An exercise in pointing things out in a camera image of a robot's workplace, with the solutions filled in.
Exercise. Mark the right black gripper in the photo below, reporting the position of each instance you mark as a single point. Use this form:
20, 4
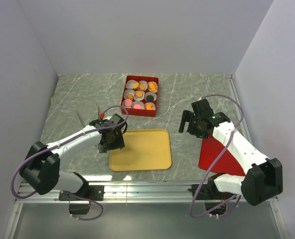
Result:
186, 117

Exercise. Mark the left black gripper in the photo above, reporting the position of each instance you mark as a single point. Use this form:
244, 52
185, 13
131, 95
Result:
118, 143

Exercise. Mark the metal tongs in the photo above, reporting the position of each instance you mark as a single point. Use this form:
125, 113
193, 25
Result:
84, 122

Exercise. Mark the orange fish cookie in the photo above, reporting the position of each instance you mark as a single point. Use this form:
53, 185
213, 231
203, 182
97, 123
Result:
149, 107
152, 87

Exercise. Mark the round tan cookie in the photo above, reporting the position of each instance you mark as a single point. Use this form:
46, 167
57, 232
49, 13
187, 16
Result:
130, 96
135, 85

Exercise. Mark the flower cookie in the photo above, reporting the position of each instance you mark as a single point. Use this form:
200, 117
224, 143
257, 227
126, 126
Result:
139, 94
142, 87

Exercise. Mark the round tan cookie top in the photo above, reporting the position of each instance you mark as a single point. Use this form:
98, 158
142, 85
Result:
135, 85

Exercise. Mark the black round cookie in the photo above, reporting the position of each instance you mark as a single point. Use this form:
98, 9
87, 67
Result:
150, 98

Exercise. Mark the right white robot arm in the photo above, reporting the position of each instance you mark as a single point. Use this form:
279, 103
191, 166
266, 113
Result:
263, 177

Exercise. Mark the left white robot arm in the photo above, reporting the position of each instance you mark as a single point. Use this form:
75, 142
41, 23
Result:
42, 164

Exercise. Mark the white paper cup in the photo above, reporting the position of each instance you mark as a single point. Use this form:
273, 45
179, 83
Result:
129, 84
151, 93
140, 103
154, 83
151, 104
143, 82
137, 98
123, 105
127, 92

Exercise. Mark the yellow tray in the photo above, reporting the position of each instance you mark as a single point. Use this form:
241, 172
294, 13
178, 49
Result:
147, 149

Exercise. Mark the red cookie box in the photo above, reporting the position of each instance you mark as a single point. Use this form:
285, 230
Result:
142, 113

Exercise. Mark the aluminium rail front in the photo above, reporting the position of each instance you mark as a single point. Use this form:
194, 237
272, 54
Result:
128, 192

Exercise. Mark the aluminium rail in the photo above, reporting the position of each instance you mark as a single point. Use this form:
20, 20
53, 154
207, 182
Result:
128, 192
243, 125

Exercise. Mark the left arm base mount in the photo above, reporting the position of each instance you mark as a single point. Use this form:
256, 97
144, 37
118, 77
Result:
81, 201

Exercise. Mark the aluminium rail right side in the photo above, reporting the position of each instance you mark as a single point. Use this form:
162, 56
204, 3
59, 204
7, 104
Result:
243, 125

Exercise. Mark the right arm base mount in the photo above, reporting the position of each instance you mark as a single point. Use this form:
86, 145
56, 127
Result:
215, 201

